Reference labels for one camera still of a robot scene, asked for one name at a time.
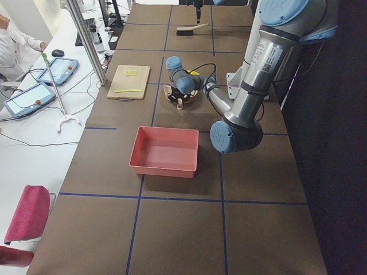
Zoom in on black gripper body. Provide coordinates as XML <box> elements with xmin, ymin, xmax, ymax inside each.
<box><xmin>167</xmin><ymin>85</ymin><xmax>198</xmax><ymax>104</ymax></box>

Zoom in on beige plastic dustpan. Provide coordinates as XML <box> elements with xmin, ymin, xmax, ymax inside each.
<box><xmin>163</xmin><ymin>85</ymin><xmax>198</xmax><ymax>111</ymax></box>

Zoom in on cream hand brush black bristles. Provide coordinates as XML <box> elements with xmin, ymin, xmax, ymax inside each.
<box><xmin>176</xmin><ymin>23</ymin><xmax>209</xmax><ymax>36</ymax></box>

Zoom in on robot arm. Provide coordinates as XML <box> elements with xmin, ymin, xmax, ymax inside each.
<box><xmin>178</xmin><ymin>0</ymin><xmax>224</xmax><ymax>23</ymax></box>
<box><xmin>166</xmin><ymin>1</ymin><xmax>339</xmax><ymax>154</ymax></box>

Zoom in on red plastic bin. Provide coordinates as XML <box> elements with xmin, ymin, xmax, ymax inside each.
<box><xmin>129</xmin><ymin>126</ymin><xmax>199</xmax><ymax>178</ymax></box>

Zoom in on wooden cutting board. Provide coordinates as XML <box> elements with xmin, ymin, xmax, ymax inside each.
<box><xmin>107</xmin><ymin>65</ymin><xmax>150</xmax><ymax>100</ymax></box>

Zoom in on lemon slice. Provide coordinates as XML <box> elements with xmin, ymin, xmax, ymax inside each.
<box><xmin>124</xmin><ymin>69</ymin><xmax>136</xmax><ymax>76</ymax></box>
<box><xmin>126</xmin><ymin>70</ymin><xmax>137</xmax><ymax>76</ymax></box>

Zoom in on yellow plastic knife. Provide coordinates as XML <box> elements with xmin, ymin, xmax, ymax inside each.
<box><xmin>114</xmin><ymin>89</ymin><xmax>142</xmax><ymax>93</ymax></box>

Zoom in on clear water bottle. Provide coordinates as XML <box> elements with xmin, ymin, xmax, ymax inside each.
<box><xmin>88</xmin><ymin>23</ymin><xmax>104</xmax><ymax>53</ymax></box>

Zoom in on black monitor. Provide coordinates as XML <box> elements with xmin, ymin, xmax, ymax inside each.
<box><xmin>99</xmin><ymin>0</ymin><xmax>123</xmax><ymax>28</ymax></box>

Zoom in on black keyboard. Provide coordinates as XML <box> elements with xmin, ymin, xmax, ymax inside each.
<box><xmin>75</xmin><ymin>18</ymin><xmax>96</xmax><ymax>47</ymax></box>

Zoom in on far teach pendant tablet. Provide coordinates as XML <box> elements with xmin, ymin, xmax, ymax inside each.
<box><xmin>36</xmin><ymin>57</ymin><xmax>79</xmax><ymax>86</ymax></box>

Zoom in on teach pendant tablet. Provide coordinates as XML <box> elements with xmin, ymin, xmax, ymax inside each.
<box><xmin>36</xmin><ymin>57</ymin><xmax>79</xmax><ymax>86</ymax></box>
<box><xmin>3</xmin><ymin>82</ymin><xmax>56</xmax><ymax>117</ymax></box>

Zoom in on black computer mouse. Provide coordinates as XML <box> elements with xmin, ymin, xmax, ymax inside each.
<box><xmin>51</xmin><ymin>49</ymin><xmax>65</xmax><ymax>57</ymax></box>

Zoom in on near teach pendant tablet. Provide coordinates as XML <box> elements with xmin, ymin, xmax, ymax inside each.
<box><xmin>3</xmin><ymin>82</ymin><xmax>56</xmax><ymax>117</ymax></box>

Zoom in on person in white shirt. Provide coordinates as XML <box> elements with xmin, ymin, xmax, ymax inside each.
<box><xmin>1</xmin><ymin>15</ymin><xmax>48</xmax><ymax>81</ymax></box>

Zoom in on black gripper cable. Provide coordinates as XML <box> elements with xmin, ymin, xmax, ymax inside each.
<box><xmin>186</xmin><ymin>63</ymin><xmax>217</xmax><ymax>87</ymax></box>

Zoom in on aluminium frame post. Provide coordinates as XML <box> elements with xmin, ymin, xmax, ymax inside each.
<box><xmin>65</xmin><ymin>0</ymin><xmax>107</xmax><ymax>86</ymax></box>

